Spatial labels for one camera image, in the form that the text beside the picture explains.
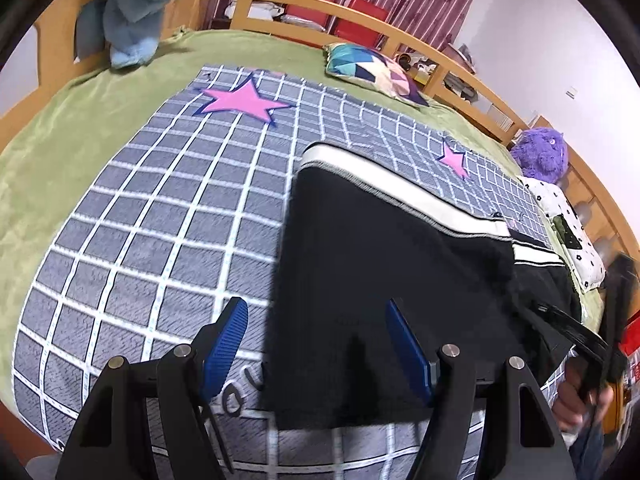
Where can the white floral pillow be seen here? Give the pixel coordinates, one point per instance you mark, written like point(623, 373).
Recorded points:
point(582, 260)

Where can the purple plush toy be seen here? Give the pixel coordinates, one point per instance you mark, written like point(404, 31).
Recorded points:
point(542, 155)

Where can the person's right hand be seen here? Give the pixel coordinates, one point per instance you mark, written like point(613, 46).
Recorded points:
point(570, 405)

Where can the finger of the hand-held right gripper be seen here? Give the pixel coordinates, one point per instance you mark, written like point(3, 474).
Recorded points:
point(575, 327)
point(620, 290)

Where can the pile of papers and boxes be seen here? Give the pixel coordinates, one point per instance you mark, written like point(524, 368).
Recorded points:
point(457, 82)

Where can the dark green patterned cloth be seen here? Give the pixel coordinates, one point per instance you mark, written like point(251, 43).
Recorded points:
point(567, 235)

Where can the wooden bed frame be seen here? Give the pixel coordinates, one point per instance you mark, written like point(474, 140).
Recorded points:
point(350, 15)

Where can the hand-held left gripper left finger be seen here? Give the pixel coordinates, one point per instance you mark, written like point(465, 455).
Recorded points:
point(225, 345)

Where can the red chair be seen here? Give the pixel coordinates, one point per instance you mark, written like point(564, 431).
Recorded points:
point(312, 7)
point(362, 22)

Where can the colourful triangle pattern pillow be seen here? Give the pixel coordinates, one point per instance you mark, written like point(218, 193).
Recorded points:
point(370, 72)

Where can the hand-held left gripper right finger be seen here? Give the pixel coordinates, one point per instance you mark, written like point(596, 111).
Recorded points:
point(410, 355)

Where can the person's blue jeans leg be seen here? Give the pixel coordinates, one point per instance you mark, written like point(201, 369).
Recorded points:
point(587, 455)

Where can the blue plush toy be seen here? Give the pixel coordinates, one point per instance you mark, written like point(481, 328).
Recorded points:
point(135, 20)

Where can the grey plaid star blanket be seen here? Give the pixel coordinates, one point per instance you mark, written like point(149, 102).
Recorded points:
point(150, 210)

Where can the green bed sheet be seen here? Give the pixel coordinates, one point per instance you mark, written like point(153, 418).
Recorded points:
point(50, 135)

